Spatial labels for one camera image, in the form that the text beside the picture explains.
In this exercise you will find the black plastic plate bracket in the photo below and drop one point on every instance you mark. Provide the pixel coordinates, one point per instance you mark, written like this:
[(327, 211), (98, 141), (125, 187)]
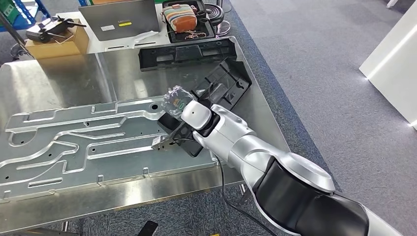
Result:
[(228, 81), (187, 53)]

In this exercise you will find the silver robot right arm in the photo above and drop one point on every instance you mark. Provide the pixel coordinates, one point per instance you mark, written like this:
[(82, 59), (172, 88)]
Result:
[(260, 156)]

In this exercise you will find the stainless steel workbench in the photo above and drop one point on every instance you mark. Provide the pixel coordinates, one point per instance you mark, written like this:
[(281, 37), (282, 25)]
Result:
[(65, 81)]

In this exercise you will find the blue metal shelf rack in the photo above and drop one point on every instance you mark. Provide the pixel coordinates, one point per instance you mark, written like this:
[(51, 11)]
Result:
[(19, 26)]

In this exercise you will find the black plastic tray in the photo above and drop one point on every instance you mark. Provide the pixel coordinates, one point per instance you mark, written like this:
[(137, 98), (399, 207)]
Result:
[(176, 36)]

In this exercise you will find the striped fabric pouch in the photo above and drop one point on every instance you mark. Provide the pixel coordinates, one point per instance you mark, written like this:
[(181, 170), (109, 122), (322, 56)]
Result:
[(180, 18)]

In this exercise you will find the large machined aluminium plate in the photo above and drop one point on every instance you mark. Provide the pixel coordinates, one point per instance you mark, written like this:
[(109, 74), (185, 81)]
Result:
[(97, 163)]

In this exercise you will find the grey closed laptop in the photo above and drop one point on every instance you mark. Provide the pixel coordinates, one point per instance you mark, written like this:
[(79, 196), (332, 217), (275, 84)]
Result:
[(130, 19)]

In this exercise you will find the white slotted panel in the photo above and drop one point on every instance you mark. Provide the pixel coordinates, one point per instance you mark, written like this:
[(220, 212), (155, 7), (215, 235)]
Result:
[(97, 45)]

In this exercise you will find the brown cardboard box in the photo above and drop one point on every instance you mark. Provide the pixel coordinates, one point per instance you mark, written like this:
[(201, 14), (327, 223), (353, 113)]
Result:
[(58, 49)]

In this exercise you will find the black handheld controller device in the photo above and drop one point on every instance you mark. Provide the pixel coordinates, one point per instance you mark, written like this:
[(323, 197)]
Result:
[(49, 29)]

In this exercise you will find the white cabinet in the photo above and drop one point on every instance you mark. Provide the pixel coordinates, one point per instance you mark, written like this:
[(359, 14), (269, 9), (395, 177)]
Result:
[(397, 65)]

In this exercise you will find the dark pole with chrome base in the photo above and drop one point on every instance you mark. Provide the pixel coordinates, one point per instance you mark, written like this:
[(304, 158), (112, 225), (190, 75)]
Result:
[(13, 29)]

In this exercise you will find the white slanted furniture leg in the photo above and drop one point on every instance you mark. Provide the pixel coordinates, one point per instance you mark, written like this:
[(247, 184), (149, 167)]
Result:
[(392, 3)]

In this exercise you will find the green plastic crate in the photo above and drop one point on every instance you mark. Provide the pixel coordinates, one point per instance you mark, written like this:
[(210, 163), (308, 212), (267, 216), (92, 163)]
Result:
[(7, 13)]

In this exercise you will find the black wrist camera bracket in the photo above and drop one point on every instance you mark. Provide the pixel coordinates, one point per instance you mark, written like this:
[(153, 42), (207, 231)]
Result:
[(177, 132)]

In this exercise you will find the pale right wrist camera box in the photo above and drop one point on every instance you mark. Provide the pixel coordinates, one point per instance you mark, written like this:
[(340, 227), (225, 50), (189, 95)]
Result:
[(160, 144)]

